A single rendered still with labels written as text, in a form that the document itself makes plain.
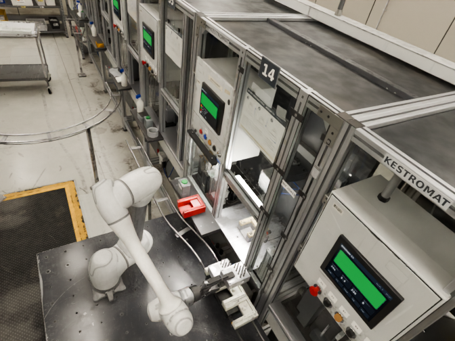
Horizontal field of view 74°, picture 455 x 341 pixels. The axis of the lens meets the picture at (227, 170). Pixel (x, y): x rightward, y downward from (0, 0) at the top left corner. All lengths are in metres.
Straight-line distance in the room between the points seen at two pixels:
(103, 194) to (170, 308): 0.54
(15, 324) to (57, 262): 0.78
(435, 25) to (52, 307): 4.87
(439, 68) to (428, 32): 3.24
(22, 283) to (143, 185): 1.82
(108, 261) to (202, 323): 0.63
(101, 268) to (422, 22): 4.61
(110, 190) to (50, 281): 0.94
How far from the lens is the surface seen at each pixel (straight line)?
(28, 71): 5.56
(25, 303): 2.93
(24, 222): 3.42
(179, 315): 1.35
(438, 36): 4.90
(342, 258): 1.13
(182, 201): 2.05
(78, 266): 2.17
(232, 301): 1.78
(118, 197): 1.36
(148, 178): 1.42
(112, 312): 1.98
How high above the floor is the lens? 2.46
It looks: 40 degrees down
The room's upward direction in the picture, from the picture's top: 11 degrees clockwise
